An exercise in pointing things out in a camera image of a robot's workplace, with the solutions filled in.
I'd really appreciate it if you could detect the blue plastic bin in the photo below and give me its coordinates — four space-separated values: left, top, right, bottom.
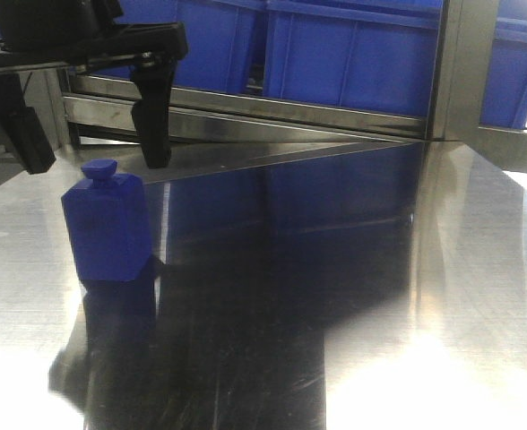
480 1 527 130
117 0 265 94
263 1 440 117

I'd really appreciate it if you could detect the blue plastic bin left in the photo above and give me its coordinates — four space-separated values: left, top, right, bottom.
117 0 265 94

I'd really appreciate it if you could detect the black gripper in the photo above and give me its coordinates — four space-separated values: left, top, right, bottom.
0 1 188 175

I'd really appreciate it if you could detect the stainless steel shelf rack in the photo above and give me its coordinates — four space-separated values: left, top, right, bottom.
0 0 527 185

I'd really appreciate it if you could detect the blue plastic bin middle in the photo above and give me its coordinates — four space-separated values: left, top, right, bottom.
263 1 440 117

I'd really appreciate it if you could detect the blue plastic bin right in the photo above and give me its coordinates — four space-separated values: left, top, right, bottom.
480 1 527 130

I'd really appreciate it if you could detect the blue bottle part with cap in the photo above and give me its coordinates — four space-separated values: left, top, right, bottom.
61 159 151 282

